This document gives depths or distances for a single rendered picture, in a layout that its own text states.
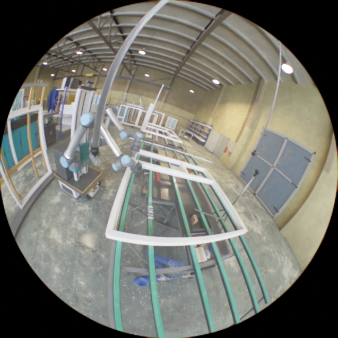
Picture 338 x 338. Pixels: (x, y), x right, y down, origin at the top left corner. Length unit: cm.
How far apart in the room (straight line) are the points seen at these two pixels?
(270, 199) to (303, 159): 280
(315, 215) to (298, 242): 144
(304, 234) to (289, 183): 270
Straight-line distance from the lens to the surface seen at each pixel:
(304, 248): 683
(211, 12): 782
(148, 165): 147
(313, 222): 657
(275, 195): 660
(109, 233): 74
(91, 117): 107
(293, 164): 666
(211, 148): 1061
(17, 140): 397
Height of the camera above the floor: 162
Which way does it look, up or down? 27 degrees down
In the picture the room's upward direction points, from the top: 23 degrees clockwise
